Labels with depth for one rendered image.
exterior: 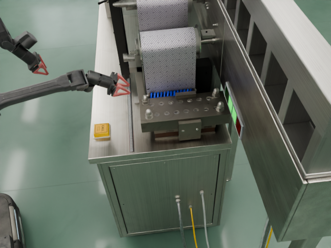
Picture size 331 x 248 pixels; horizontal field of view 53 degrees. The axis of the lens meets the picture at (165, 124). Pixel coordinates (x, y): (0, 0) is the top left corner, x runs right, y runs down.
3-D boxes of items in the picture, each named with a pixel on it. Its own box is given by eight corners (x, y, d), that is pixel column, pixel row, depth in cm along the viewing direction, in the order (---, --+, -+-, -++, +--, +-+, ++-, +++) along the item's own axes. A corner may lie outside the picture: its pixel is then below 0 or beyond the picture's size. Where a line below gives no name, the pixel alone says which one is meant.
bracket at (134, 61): (133, 98, 177) (125, 49, 154) (145, 97, 177) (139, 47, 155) (133, 105, 173) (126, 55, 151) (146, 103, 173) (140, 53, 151)
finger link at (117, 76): (127, 97, 157) (108, 91, 153) (126, 87, 162) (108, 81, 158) (132, 86, 153) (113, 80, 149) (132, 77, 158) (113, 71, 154)
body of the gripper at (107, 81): (111, 96, 151) (95, 91, 148) (111, 82, 158) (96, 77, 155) (115, 85, 147) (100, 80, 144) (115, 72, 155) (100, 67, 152)
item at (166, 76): (146, 94, 160) (143, 62, 147) (194, 89, 161) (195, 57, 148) (147, 95, 160) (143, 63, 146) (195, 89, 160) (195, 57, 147)
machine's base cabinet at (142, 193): (118, 37, 389) (105, -40, 327) (173, 31, 391) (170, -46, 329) (121, 244, 214) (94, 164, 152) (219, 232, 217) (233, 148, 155)
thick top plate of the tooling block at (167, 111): (140, 108, 160) (138, 99, 156) (221, 100, 162) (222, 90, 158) (142, 132, 149) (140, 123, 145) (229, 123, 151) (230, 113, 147)
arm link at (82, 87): (77, 88, 142) (71, 70, 143) (71, 99, 151) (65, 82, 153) (103, 83, 148) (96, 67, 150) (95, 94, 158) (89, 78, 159)
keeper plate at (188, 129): (178, 137, 154) (178, 121, 146) (199, 135, 155) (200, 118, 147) (179, 141, 153) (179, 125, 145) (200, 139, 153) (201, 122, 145)
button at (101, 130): (95, 127, 163) (94, 123, 161) (109, 125, 163) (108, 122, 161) (94, 138, 158) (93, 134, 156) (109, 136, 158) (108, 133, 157)
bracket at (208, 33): (200, 33, 148) (200, 28, 147) (213, 31, 149) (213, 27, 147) (202, 39, 145) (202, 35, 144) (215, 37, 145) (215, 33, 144)
